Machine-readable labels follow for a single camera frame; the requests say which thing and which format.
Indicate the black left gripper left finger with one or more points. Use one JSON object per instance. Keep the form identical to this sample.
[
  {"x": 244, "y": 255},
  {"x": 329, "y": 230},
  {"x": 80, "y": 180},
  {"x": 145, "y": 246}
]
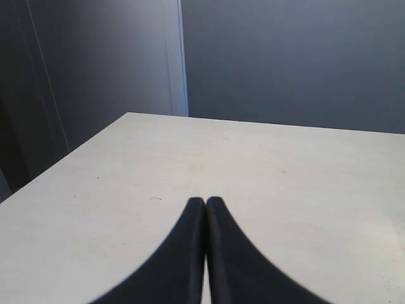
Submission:
[{"x": 174, "y": 272}]

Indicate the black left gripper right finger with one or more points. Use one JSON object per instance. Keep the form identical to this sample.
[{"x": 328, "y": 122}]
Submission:
[{"x": 238, "y": 272}]

